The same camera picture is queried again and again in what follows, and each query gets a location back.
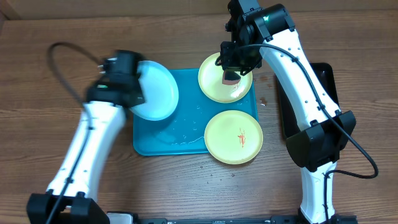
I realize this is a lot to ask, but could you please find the red and green sponge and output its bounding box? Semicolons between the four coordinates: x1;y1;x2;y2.
222;70;241;85

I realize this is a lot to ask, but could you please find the yellow-green plate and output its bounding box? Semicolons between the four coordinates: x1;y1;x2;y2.
198;53;253;103
204;110;264;165

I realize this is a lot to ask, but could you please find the light blue plate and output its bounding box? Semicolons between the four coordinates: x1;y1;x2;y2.
131;60;179;121

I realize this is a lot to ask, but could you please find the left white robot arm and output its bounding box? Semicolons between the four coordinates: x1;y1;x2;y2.
26;50;144;223

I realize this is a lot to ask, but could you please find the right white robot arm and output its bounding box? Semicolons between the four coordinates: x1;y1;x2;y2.
216;0;356;223

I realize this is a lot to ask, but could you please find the teal plastic tray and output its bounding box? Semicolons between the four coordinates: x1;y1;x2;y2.
132;68;258;156

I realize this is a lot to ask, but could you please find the black rectangular tray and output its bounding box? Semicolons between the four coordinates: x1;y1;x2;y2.
276;62;339;140

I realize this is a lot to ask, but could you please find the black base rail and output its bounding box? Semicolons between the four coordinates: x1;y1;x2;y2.
105;212;358;224

